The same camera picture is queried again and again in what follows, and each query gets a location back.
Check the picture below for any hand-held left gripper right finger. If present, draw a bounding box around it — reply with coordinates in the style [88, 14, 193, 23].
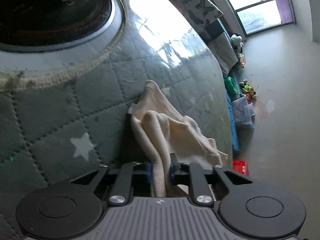
[169, 153, 253, 205]

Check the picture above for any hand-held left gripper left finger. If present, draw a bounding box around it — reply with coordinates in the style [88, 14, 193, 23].
[69, 162, 153, 205]

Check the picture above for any cream garment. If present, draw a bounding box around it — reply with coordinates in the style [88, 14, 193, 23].
[129, 79, 229, 198]

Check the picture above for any red plastic stool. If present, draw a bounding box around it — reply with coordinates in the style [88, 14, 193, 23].
[232, 160, 250, 177]

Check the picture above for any blue bench mat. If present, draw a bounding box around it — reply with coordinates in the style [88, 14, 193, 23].
[224, 67, 240, 153]

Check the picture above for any clear plastic storage box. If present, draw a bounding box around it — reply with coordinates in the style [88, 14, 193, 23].
[232, 97, 256, 126]

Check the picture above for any green bowl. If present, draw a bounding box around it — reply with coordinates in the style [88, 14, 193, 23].
[224, 76, 237, 95]

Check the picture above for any grey pillow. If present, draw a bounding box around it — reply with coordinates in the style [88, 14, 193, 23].
[207, 32, 239, 77]

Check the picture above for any colourful plush toy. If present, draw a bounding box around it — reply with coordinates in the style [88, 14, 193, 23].
[236, 52, 247, 67]

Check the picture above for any panda plush toy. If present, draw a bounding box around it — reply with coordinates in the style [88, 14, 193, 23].
[229, 34, 244, 53]

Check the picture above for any butterfly print pillow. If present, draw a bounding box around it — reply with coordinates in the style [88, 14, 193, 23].
[172, 0, 223, 30]

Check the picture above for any window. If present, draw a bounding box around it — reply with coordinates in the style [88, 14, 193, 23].
[216, 0, 294, 35]

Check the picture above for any black round induction cooktop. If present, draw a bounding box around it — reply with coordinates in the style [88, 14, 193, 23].
[0, 0, 127, 53]

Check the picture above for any purple roller blind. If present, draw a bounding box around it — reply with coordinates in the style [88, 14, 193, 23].
[272, 0, 295, 26]

